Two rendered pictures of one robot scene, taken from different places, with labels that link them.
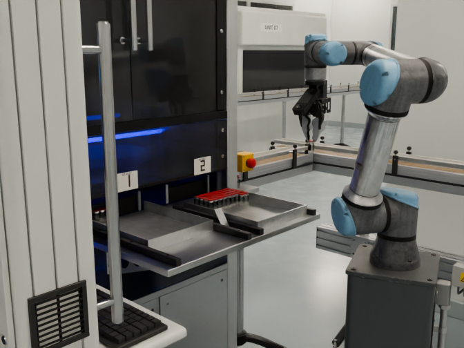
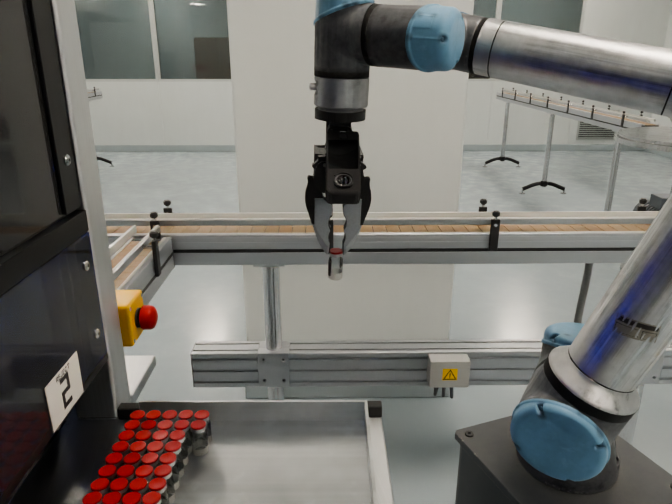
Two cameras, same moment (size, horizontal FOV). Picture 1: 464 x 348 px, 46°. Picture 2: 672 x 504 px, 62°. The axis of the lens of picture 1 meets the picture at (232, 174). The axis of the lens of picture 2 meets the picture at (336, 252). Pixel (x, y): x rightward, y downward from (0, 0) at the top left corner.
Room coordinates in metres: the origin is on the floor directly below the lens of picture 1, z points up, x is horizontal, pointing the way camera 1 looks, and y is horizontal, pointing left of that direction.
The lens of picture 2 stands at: (1.33, 0.27, 1.40)
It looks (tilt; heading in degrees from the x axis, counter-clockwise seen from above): 19 degrees down; 317
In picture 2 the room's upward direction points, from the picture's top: straight up
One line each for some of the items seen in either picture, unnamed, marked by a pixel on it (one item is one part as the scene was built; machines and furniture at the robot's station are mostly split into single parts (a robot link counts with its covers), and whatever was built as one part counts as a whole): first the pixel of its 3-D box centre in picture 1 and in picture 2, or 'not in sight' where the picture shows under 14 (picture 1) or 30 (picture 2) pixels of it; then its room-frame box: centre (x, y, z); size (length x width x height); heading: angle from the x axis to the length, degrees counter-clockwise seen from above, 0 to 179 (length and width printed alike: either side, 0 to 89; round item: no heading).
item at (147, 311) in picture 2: (250, 163); (144, 317); (2.15, -0.07, 0.99); 0.04 x 0.04 x 0.04; 48
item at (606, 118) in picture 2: not in sight; (553, 104); (4.09, -5.34, 0.92); 3.60 x 0.15 x 0.16; 138
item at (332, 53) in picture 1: (333, 52); (418, 38); (1.81, -0.33, 1.42); 0.11 x 0.11 x 0.08; 16
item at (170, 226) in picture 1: (146, 223); not in sight; (1.67, 0.27, 0.90); 0.34 x 0.26 x 0.04; 48
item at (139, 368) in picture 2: (236, 189); (105, 378); (2.22, -0.02, 0.87); 0.14 x 0.13 x 0.02; 48
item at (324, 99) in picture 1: (315, 97); (338, 150); (1.92, -0.29, 1.27); 0.09 x 0.08 x 0.12; 139
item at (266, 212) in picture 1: (244, 208); (240, 470); (1.84, -0.04, 0.90); 0.34 x 0.26 x 0.04; 47
